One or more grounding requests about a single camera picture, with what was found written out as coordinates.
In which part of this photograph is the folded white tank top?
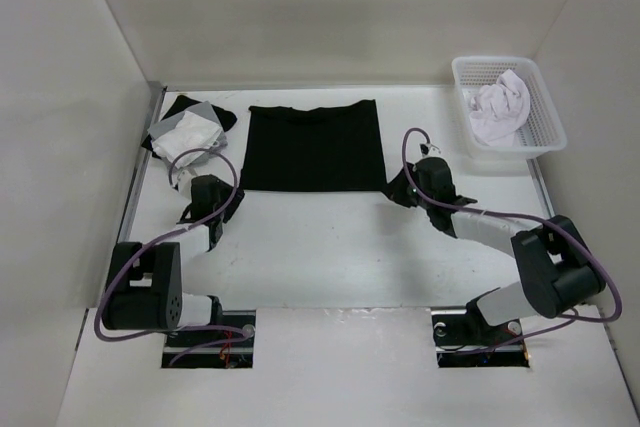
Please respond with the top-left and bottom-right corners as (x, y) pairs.
(151, 112), (223, 168)

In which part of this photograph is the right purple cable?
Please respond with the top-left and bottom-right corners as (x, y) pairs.
(402, 127), (624, 356)

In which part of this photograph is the black tank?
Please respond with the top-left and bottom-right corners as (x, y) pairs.
(240, 100), (386, 193)
(141, 94), (237, 152)

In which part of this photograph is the folded grey tank top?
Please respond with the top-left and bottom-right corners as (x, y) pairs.
(148, 102), (228, 169)

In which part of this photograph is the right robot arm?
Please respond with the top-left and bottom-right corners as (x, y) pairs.
(383, 157), (606, 343)

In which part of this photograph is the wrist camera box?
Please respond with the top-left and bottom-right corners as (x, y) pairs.
(171, 169), (197, 197)
(419, 142), (441, 159)

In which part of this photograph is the purple cable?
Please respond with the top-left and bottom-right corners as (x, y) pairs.
(402, 127), (624, 356)
(94, 147), (254, 366)

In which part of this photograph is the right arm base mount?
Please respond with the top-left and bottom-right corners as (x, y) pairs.
(430, 298), (529, 368)

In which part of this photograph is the folded black tank top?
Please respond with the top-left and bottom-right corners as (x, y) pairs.
(141, 94), (237, 152)

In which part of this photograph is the white tank top in basket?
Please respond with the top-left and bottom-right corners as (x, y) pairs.
(468, 69), (531, 147)

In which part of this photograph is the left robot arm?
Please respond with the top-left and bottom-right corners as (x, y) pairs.
(100, 174), (244, 346)

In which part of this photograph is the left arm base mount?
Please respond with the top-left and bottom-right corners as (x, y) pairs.
(161, 311), (256, 370)

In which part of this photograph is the white plastic basket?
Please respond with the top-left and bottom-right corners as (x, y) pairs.
(451, 56), (567, 161)

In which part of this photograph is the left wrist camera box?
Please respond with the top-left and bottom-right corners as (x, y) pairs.
(171, 169), (197, 197)

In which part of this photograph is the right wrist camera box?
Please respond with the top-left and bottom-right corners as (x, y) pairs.
(419, 142), (441, 159)

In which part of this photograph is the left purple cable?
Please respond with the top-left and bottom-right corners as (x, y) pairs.
(94, 147), (254, 366)

